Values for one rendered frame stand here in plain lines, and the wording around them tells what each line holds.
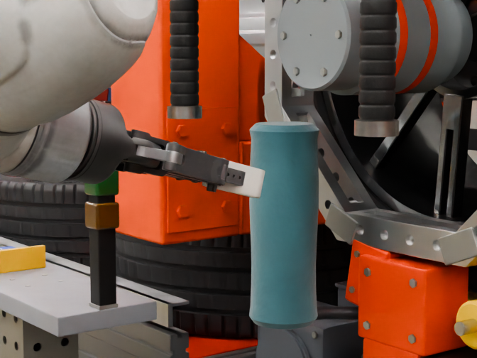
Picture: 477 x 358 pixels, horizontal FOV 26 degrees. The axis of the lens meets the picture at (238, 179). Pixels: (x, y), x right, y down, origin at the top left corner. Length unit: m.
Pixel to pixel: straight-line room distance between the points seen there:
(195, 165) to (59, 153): 0.14
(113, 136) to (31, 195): 1.74
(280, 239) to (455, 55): 0.31
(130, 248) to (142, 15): 1.47
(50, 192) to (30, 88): 1.91
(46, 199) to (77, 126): 1.75
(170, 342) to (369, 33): 0.96
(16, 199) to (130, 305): 1.13
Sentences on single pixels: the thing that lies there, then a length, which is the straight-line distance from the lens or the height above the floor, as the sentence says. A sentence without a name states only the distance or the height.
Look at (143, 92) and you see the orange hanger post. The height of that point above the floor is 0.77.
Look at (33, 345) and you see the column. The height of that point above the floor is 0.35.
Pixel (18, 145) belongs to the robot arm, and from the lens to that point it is 0.85.
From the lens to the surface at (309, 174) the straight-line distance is 1.30.
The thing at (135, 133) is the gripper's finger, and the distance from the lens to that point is 0.95.
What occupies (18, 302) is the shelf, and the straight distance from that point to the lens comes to 1.65.
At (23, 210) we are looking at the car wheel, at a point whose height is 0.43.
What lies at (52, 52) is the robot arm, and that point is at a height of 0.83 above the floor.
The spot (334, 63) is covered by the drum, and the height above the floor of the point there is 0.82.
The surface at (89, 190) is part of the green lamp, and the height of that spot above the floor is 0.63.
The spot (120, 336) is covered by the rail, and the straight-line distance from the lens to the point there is 2.00.
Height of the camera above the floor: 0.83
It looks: 7 degrees down
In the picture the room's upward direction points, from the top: straight up
